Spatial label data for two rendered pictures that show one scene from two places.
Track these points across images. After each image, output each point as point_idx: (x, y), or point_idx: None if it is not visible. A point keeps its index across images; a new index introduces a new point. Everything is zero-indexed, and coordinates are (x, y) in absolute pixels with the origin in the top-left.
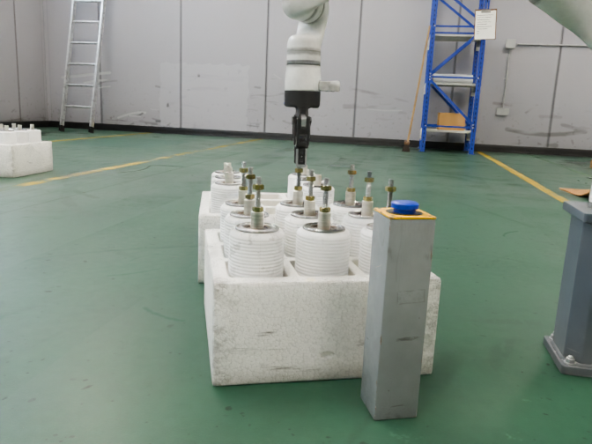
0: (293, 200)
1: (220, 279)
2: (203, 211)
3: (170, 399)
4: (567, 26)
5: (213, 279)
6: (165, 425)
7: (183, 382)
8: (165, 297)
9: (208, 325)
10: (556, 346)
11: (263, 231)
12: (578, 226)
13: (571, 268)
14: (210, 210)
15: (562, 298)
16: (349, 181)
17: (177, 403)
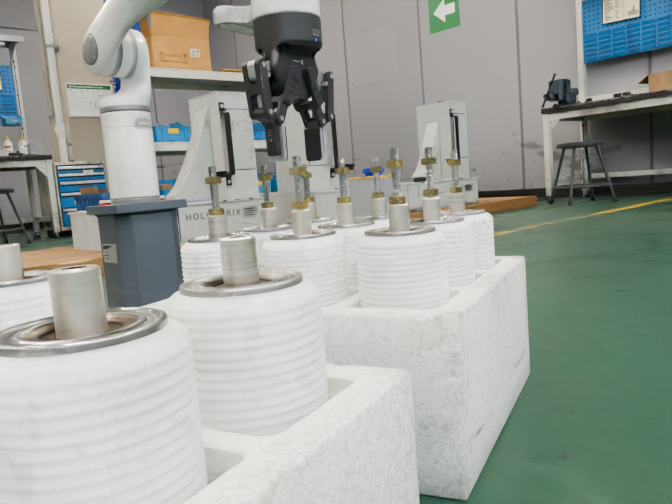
0: (311, 226)
1: (514, 257)
2: (370, 387)
3: (579, 370)
4: (139, 18)
5: (522, 258)
6: (587, 356)
7: (561, 380)
8: None
9: (509, 382)
10: None
11: None
12: (159, 219)
13: (162, 261)
14: (325, 399)
15: (153, 299)
16: (218, 197)
17: (572, 367)
